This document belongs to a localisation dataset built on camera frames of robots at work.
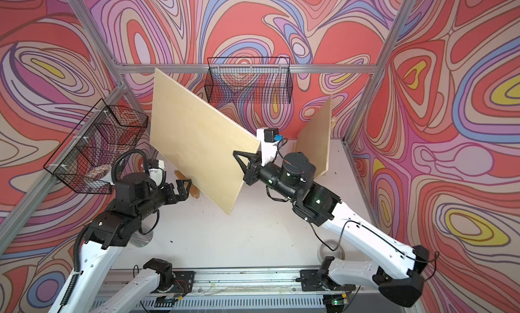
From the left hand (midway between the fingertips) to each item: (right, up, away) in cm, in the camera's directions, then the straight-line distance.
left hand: (182, 183), depth 68 cm
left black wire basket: (-33, +18, +8) cm, 38 cm away
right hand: (+20, +8, -13) cm, 25 cm away
